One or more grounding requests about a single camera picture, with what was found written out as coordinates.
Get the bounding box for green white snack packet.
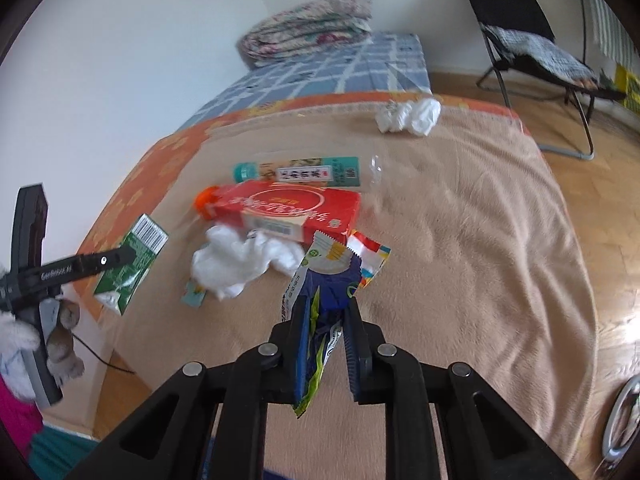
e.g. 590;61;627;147
93;214;169;315

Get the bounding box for white tissue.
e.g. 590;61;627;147
191;224;305;300
375;98;442;136

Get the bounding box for blue green snack bag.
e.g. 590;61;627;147
282;232;361;417

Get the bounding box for orange cap fruit tube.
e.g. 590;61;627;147
193;186;220;221

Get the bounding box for colourful white wrapper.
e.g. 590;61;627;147
347;230;390;288

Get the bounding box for red cardboard box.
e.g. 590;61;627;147
204;180;360;244

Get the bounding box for clear bottle teal cap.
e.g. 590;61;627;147
232;155;383;191

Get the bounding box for left gloved hand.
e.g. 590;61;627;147
1;274;85;408

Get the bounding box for small teal wrapper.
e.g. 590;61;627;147
181;281;206;309

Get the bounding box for orange floral bedsheet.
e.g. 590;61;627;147
72;90;532;321

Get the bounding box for beige blanket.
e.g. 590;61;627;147
100;106;597;460

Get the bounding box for yellow box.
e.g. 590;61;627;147
600;64;640;115

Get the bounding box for blue checkered mattress cover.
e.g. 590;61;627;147
183;32;431;128

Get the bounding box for checkered chair cushion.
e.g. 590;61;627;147
480;25;597;89

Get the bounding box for folded floral quilt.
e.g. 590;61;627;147
239;0;372;66

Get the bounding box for striped white green towel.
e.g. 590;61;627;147
588;0;639;70

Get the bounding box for black folding chair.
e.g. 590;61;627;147
469;0;626;162

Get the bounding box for white ring light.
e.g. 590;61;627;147
601;375;640;465

